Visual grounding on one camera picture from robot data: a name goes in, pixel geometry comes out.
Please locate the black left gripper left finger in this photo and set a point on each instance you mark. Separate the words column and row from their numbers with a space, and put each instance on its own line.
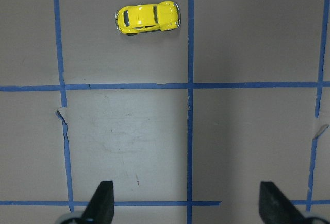
column 101, row 206

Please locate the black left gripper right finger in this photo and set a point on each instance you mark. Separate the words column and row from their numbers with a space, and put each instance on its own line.
column 274, row 207

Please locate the yellow toy beetle car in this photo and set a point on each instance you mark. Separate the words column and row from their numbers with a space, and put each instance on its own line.
column 134, row 20

